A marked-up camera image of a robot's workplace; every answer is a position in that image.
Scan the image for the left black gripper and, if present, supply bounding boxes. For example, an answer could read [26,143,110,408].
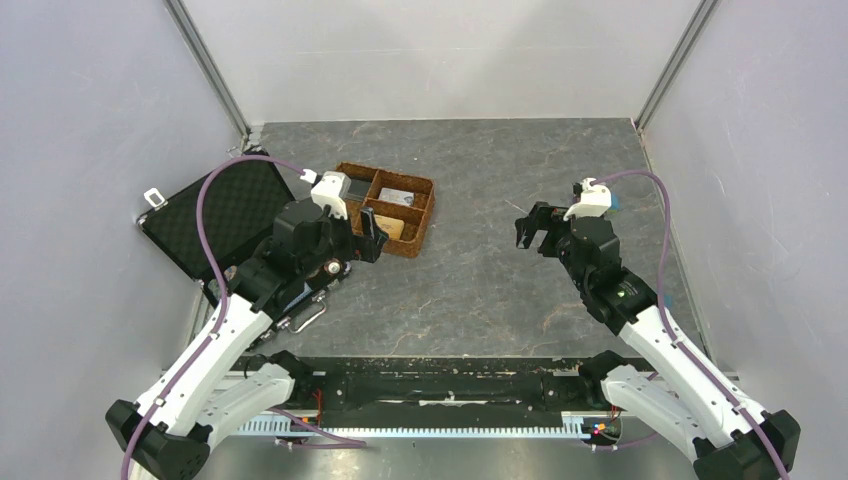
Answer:
[299,202,388,276]

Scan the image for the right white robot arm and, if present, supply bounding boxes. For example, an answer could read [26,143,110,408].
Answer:
[515,202,801,479]

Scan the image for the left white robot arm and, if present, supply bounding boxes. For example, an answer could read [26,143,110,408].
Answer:
[106,197,390,479]

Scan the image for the gold VIP card stack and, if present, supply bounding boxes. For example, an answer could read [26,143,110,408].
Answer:
[375,215,405,240]

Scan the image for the black VIP card stack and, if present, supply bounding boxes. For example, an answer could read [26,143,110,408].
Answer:
[345,178,372,202]

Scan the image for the silver VIP card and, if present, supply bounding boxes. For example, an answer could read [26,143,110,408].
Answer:
[377,187,415,207]

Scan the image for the brown woven divided basket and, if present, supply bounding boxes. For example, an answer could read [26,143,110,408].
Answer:
[334,162,435,258]

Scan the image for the red blue toy brick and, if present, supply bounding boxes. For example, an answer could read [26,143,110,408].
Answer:
[608,193,620,213]

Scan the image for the black poker chip case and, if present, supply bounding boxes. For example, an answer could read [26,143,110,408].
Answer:
[137,150,352,341]

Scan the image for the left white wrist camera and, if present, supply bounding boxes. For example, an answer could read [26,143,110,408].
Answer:
[310,171,351,220]

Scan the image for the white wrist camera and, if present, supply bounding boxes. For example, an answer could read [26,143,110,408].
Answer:
[563,177,613,219]
[310,171,351,220]

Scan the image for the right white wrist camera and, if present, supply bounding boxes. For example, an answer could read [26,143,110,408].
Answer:
[563,177,613,219]

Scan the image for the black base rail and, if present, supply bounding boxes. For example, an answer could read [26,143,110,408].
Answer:
[228,354,631,432]

